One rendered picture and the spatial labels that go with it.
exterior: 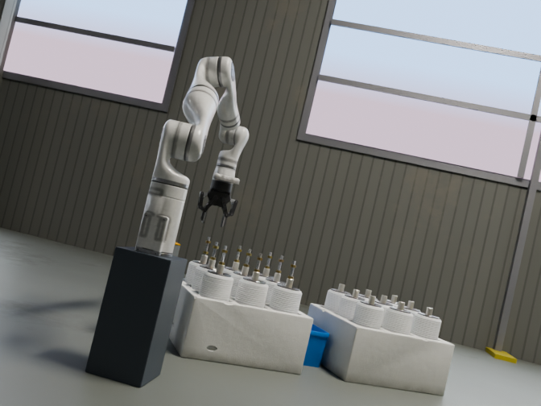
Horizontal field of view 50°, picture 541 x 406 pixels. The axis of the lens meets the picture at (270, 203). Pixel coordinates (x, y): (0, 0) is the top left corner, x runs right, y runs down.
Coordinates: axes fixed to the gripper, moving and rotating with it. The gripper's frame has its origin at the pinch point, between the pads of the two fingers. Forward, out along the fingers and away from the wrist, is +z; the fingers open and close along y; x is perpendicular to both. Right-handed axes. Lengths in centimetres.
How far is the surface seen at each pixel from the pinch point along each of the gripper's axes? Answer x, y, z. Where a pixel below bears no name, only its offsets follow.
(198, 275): 15.1, 3.2, 17.9
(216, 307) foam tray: 31.9, -1.1, 24.0
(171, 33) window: -198, 22, -114
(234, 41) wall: -182, -19, -117
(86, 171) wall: -214, 54, -10
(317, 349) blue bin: 16, -42, 34
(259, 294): 28.0, -14.4, 18.2
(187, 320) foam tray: 30.7, 6.0, 29.4
